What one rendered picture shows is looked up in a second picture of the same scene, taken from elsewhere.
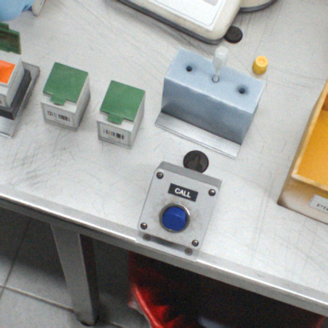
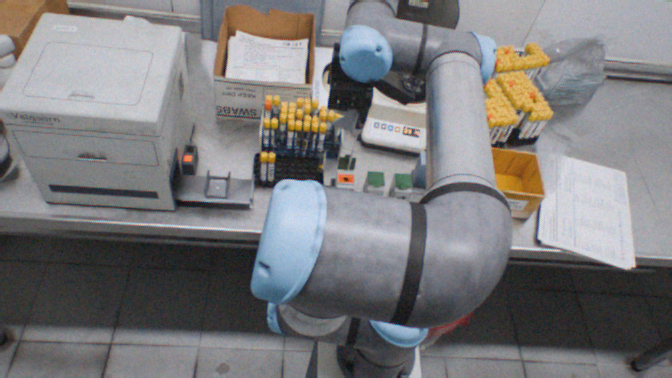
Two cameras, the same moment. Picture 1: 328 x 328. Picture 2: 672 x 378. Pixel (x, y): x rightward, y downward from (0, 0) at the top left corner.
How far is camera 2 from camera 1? 0.58 m
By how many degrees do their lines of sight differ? 20
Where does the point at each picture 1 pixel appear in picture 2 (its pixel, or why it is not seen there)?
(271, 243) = not seen: hidden behind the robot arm
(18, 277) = (289, 342)
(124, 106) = (405, 182)
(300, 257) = not seen: hidden behind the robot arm
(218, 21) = (422, 144)
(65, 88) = (377, 180)
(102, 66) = not seen: hidden behind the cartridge
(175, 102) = (422, 177)
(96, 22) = (366, 158)
